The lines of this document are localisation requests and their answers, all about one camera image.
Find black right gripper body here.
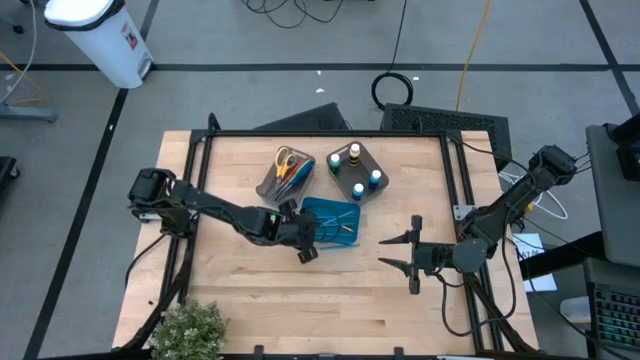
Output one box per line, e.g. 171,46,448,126
407,214,458,297

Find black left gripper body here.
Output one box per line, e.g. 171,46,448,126
267,198,320,265

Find blue-handled scissors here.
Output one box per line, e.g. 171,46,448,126
285,160,317,202

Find yellow-handled scissors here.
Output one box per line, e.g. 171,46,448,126
273,145,298,182

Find red-handled scissors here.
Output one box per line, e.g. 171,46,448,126
278,156,310,199

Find blue plastic tray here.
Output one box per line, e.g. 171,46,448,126
299,196,362,246

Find grey plastic storage bin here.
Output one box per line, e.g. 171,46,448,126
325,140,391,207
255,145,318,214

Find black flat panel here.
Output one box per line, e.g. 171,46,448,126
253,102,351,132

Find white paper sheet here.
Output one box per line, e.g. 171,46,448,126
512,233,558,293

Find black perforated case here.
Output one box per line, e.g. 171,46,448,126
380,103,513,173

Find black desk bar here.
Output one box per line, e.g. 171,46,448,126
519,231,605,280

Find green potted plant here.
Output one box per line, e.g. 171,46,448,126
148,298,228,360

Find white chair seat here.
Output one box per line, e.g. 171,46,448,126
559,296,594,326

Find grey desk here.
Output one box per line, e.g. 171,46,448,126
585,123,640,269

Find backlit keyboard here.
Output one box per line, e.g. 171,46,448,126
589,283,640,351

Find black monitor stand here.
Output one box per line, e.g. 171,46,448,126
605,113,640,182

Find white trash can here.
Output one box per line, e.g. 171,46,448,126
43,0,155,90

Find grey stand base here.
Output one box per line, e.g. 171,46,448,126
0,102,58,124

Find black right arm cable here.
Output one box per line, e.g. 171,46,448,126
438,234,519,339

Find black metal rig frame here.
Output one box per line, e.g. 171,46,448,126
112,112,539,360

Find black coiled cable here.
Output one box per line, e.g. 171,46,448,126
370,0,416,112

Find black left base cable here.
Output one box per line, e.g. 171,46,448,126
123,232,170,290

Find black tangled cables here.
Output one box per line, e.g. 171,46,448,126
239,0,346,30

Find yellow cable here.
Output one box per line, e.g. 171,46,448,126
455,0,494,113

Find thin white cable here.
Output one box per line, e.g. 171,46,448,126
0,0,39,106

